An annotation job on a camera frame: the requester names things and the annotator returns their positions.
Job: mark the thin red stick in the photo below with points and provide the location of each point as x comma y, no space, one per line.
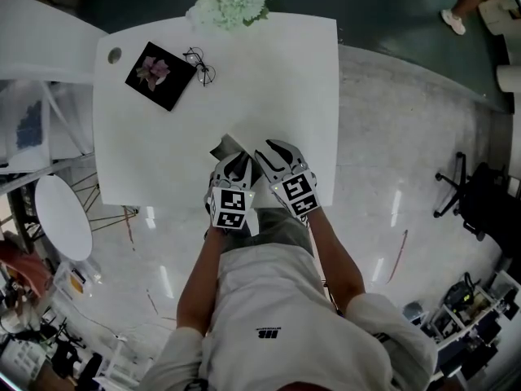
401,255

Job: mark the eyeglasses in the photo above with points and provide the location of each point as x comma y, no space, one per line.
202,68

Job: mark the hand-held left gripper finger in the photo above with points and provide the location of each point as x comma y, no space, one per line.
247,173
221,171

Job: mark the person's white shirt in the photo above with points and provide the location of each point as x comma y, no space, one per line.
285,320

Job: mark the person's grey trousers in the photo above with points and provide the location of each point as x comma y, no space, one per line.
268,230

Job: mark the person's right forearm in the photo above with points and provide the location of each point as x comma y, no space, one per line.
338,259

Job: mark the black square mat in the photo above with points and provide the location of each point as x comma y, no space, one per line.
175,88

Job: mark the white equipment shelf cart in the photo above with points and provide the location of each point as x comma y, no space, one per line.
472,324

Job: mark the black and yellow bag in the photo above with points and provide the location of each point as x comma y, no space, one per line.
460,293

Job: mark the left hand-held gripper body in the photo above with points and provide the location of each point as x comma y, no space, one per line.
230,208

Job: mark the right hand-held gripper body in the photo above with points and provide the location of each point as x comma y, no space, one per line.
299,194

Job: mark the white metal shelf rack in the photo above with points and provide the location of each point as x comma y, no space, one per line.
45,137

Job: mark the black office chair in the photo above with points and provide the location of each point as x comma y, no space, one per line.
488,202

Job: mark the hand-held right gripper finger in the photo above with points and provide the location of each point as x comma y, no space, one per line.
272,173
295,157

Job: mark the person's left forearm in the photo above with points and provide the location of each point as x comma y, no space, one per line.
199,283

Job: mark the round white side table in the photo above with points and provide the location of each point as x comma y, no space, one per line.
63,218

